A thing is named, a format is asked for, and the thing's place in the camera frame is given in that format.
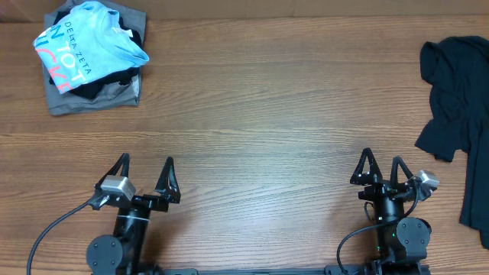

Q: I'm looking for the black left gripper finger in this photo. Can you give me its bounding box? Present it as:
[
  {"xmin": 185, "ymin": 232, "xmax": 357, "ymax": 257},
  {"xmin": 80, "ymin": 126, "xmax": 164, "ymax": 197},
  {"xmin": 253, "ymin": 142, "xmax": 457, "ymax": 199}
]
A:
[
  {"xmin": 95, "ymin": 153, "xmax": 131, "ymax": 188},
  {"xmin": 154, "ymin": 157, "xmax": 181, "ymax": 204}
]

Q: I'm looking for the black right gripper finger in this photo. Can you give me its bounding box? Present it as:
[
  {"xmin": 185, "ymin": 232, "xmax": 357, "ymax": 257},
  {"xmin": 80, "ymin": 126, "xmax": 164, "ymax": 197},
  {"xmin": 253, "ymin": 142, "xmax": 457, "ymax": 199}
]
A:
[
  {"xmin": 389, "ymin": 155, "xmax": 414, "ymax": 188},
  {"xmin": 350, "ymin": 147, "xmax": 383, "ymax": 186}
]

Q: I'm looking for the light blue printed t-shirt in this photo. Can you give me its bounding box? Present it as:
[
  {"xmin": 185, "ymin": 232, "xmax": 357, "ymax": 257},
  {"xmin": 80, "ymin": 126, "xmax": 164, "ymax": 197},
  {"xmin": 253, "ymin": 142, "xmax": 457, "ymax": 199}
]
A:
[{"xmin": 33, "ymin": 1, "xmax": 149, "ymax": 94}]

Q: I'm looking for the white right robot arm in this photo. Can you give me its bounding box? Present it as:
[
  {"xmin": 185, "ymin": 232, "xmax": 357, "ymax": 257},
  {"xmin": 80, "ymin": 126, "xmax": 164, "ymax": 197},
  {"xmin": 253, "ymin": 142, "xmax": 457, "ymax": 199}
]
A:
[{"xmin": 342, "ymin": 148, "xmax": 439, "ymax": 274}]

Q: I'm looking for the folded black garment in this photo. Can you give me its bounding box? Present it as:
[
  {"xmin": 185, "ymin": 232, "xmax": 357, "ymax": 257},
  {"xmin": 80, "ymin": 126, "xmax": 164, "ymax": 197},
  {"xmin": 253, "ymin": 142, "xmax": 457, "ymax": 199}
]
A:
[{"xmin": 70, "ymin": 16, "xmax": 142, "ymax": 99}]

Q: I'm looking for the folded grey garment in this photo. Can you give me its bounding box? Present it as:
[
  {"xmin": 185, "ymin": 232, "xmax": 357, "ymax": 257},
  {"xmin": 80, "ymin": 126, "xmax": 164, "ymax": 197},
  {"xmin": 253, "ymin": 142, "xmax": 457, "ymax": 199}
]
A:
[{"xmin": 42, "ymin": 1, "xmax": 147, "ymax": 116}]

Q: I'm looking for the crumpled black shirt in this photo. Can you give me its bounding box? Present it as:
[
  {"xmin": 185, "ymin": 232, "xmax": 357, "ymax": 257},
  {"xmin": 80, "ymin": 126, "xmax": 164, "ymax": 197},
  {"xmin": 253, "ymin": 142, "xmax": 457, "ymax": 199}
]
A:
[{"xmin": 415, "ymin": 36, "xmax": 488, "ymax": 248}]

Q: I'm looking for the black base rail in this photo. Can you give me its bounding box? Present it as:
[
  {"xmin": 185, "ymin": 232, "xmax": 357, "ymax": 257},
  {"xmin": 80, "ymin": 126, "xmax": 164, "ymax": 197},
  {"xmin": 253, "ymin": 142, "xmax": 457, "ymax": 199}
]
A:
[{"xmin": 113, "ymin": 264, "xmax": 431, "ymax": 275}]

